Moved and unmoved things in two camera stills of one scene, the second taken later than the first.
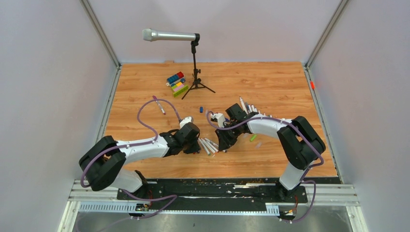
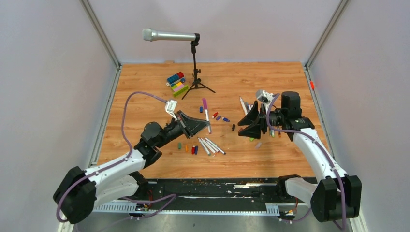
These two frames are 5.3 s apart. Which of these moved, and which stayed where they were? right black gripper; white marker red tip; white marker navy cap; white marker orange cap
Moved: right black gripper
Stayed: white marker navy cap; white marker red tip; white marker orange cap
